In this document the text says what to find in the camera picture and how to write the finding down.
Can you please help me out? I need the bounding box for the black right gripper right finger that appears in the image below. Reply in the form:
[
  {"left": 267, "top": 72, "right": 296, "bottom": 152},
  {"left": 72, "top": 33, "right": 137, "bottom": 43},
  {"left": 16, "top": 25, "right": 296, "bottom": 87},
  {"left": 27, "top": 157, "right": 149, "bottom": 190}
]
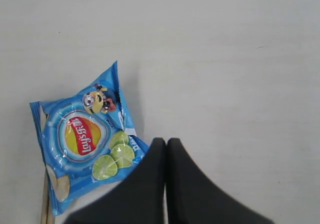
[{"left": 165, "top": 138, "right": 273, "bottom": 224}]

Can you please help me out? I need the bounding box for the blue potato chips bag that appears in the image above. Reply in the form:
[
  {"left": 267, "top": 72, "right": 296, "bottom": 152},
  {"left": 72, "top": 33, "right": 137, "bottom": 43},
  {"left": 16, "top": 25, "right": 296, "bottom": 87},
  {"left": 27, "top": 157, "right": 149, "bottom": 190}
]
[{"left": 29, "top": 63, "right": 149, "bottom": 216}]

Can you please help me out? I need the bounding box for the brown wooden chopstick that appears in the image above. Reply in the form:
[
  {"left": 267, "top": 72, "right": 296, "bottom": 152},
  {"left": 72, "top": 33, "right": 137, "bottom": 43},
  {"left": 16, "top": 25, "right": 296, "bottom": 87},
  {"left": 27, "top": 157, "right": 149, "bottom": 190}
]
[{"left": 40, "top": 171, "right": 49, "bottom": 224}]

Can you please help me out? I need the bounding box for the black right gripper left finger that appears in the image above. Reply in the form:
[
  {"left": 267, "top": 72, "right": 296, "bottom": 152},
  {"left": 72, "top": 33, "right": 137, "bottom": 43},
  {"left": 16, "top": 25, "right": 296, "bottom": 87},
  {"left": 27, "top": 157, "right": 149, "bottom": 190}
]
[{"left": 65, "top": 137, "right": 166, "bottom": 224}]

